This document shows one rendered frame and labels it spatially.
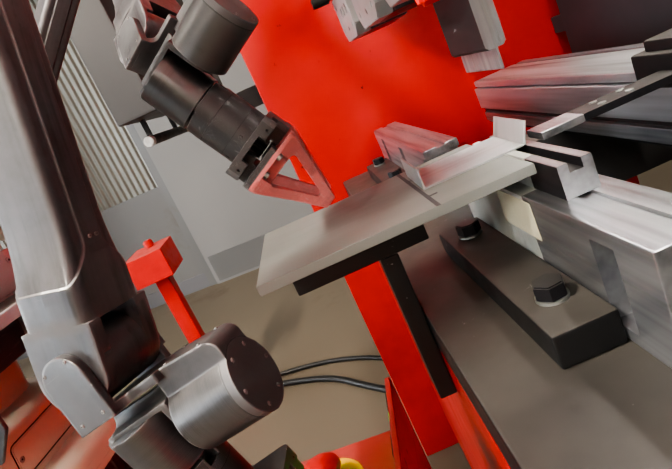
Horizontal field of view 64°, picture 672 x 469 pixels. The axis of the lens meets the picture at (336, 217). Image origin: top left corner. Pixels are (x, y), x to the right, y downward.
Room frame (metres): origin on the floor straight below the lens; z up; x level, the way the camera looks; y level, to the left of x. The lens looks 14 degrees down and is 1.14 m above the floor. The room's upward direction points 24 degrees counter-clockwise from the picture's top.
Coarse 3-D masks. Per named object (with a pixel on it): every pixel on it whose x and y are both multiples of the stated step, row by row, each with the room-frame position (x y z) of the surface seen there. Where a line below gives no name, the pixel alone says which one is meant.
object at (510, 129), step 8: (496, 120) 0.58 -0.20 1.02; (504, 120) 0.55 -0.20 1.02; (512, 120) 0.53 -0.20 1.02; (520, 120) 0.51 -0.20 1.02; (496, 128) 0.58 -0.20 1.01; (504, 128) 0.55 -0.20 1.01; (512, 128) 0.53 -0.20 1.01; (520, 128) 0.51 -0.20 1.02; (496, 136) 0.58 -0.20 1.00; (504, 136) 0.55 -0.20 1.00; (512, 136) 0.53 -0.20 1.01; (520, 136) 0.51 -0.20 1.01
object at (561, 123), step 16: (656, 48) 0.55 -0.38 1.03; (640, 64) 0.56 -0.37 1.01; (656, 64) 0.54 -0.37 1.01; (640, 80) 0.53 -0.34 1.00; (656, 80) 0.51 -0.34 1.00; (608, 96) 0.53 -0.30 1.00; (624, 96) 0.50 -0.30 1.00; (640, 96) 0.50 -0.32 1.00; (576, 112) 0.52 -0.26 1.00; (592, 112) 0.50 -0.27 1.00; (544, 128) 0.51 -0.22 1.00; (560, 128) 0.50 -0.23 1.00
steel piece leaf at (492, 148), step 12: (480, 144) 0.58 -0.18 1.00; (492, 144) 0.56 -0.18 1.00; (504, 144) 0.53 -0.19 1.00; (516, 144) 0.51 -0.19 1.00; (456, 156) 0.57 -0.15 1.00; (468, 156) 0.55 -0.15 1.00; (480, 156) 0.53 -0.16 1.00; (492, 156) 0.51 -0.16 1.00; (408, 168) 0.56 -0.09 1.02; (432, 168) 0.57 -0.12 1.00; (444, 168) 0.55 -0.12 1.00; (456, 168) 0.53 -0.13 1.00; (468, 168) 0.51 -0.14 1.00; (420, 180) 0.51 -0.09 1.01; (432, 180) 0.52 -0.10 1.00; (444, 180) 0.51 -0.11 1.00
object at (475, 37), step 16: (448, 0) 0.53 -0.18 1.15; (464, 0) 0.49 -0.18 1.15; (480, 0) 0.48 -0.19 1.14; (448, 16) 0.55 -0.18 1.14; (464, 16) 0.50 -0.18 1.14; (480, 16) 0.48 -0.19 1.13; (496, 16) 0.48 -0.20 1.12; (448, 32) 0.56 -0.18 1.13; (464, 32) 0.52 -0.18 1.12; (480, 32) 0.48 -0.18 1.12; (496, 32) 0.48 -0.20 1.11; (464, 48) 0.53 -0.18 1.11; (480, 48) 0.49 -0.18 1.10; (496, 48) 0.48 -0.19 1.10; (464, 64) 0.58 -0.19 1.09; (480, 64) 0.53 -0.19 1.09; (496, 64) 0.49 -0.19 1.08
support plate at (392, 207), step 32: (512, 160) 0.47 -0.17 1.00; (384, 192) 0.57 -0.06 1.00; (416, 192) 0.51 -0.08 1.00; (448, 192) 0.47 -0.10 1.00; (480, 192) 0.44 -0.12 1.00; (288, 224) 0.62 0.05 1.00; (320, 224) 0.55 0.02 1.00; (352, 224) 0.50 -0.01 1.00; (384, 224) 0.46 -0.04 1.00; (416, 224) 0.44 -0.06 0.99; (288, 256) 0.49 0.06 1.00; (320, 256) 0.45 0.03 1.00
